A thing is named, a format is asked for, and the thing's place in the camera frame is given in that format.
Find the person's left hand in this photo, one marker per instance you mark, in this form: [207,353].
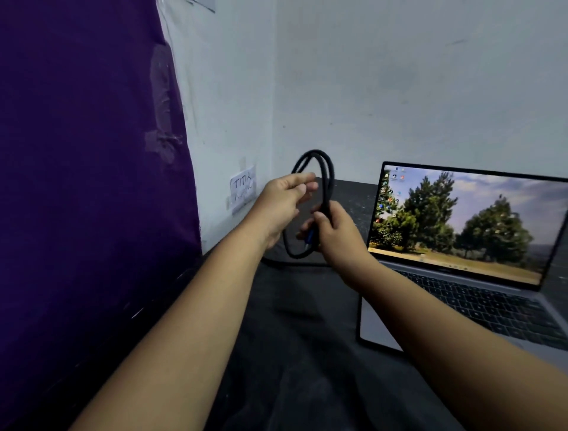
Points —
[279,208]

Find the purple cloth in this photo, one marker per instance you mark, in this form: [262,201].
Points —
[88,177]

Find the person's right forearm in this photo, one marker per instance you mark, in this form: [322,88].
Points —
[443,355]

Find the person's left forearm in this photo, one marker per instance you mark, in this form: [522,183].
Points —
[186,346]

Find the person's right hand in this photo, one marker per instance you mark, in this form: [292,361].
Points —
[344,248]

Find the grey laptop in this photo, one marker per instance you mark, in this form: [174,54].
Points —
[466,222]

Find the handwritten paper note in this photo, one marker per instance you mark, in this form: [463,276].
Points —
[242,188]

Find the black plastic table cover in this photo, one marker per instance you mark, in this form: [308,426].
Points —
[288,333]

